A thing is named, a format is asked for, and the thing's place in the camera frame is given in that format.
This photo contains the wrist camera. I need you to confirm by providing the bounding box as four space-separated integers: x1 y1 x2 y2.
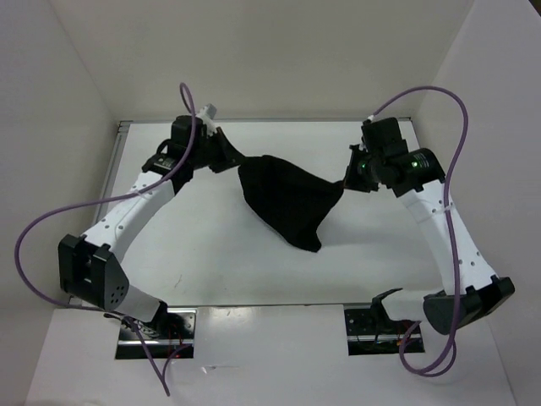
361 118 408 158
171 104 217 150

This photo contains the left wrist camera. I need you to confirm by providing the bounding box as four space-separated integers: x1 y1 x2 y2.
171 104 217 150

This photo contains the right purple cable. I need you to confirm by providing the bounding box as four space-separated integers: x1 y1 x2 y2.
369 85 471 377

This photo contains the black skirt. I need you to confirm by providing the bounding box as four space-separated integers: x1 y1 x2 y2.
238 156 343 253

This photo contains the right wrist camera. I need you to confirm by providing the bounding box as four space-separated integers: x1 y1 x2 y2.
361 118 408 158

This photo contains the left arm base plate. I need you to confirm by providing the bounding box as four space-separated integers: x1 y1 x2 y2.
104 307 197 360

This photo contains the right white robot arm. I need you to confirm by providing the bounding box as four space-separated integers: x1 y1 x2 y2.
345 145 516 335

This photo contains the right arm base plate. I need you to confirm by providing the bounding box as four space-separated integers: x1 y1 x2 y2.
343 304 413 356

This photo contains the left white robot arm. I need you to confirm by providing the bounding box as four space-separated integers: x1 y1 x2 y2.
58 129 245 338

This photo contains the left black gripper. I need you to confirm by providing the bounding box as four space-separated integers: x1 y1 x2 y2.
189 127 248 174

